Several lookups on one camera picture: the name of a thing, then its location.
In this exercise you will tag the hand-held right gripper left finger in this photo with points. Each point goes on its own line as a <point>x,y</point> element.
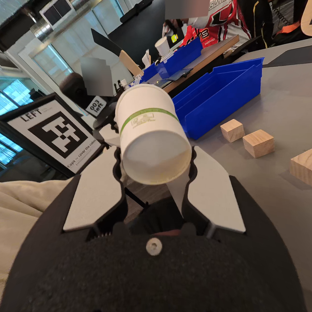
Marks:
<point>95,192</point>

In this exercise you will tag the dark blue pouch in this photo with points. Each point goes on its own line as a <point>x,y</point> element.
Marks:
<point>181,74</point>

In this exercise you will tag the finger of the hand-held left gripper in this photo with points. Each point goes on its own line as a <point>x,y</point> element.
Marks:
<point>176,192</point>
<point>111,135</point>

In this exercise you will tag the silver ventilation duct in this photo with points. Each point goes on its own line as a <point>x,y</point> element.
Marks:
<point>43,31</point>

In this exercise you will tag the wooden cube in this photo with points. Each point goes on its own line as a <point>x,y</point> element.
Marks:
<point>302,168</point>
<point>258,143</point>
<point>231,130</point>

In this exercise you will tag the white ceiling panel fixture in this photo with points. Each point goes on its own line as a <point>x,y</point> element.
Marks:
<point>57,12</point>

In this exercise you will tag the black slanted panel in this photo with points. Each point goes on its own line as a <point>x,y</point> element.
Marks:
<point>104,41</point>

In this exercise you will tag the dark rounded chair back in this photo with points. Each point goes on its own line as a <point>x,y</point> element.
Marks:
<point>72,87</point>

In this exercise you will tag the white paper cup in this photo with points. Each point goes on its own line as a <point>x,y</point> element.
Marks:
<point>146,117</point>
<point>162,46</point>

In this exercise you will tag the wood-edged grey table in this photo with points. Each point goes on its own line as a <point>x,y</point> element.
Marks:
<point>212,52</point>

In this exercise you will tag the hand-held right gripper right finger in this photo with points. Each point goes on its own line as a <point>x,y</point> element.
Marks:
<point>212,192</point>

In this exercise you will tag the light wooden stand board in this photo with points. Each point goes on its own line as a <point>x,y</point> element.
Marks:
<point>129,61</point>
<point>306,22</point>

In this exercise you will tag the blue plastic bin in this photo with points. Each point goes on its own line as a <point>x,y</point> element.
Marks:
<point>207,109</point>
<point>185,52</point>
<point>149,72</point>

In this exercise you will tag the white tablet stand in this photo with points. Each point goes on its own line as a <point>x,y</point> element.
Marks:
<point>138,79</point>

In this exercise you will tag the white paper sheet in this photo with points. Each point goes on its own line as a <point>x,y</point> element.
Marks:
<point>145,59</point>

